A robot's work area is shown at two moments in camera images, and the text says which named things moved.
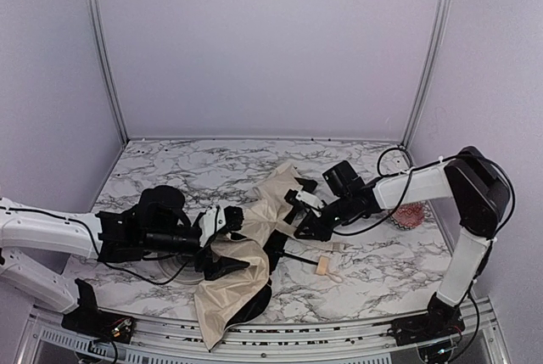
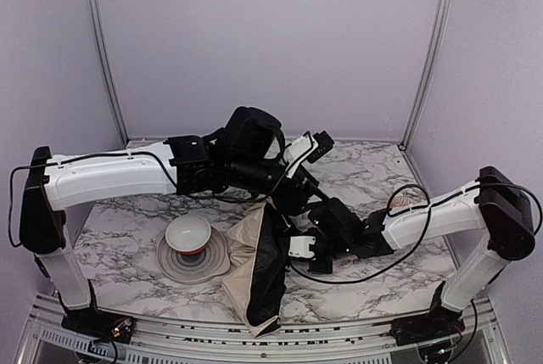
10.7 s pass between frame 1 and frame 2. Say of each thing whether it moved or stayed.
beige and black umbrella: moved
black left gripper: moved
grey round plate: stayed
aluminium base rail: stayed
